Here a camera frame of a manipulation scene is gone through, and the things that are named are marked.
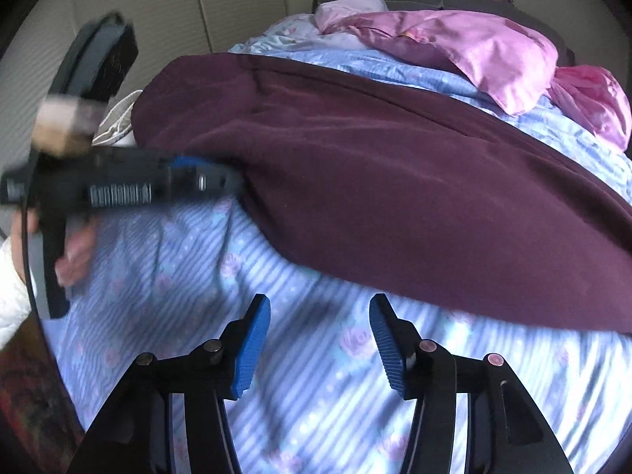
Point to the person's left hand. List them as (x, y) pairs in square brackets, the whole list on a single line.
[(76, 256)]

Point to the blue striped floral bed sheet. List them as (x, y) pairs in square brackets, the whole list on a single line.
[(306, 405)]

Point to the light blue floral cloth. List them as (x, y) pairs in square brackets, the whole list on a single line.
[(284, 34)]

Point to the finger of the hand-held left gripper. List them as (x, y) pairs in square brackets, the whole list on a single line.
[(217, 180)]

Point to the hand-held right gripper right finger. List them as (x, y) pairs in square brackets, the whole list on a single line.
[(387, 350)]

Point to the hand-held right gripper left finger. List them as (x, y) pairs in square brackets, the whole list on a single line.
[(253, 340)]

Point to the maroon fleece blanket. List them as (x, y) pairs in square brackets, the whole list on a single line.
[(375, 177)]

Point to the dark red patterned rug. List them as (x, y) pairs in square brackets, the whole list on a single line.
[(29, 414)]

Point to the pale pink printed pillow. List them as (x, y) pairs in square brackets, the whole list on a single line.
[(350, 7)]

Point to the person's left forearm white sleeve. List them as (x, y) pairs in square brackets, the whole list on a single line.
[(12, 296)]

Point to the bright pink crumpled cloth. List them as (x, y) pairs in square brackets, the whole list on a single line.
[(597, 103)]

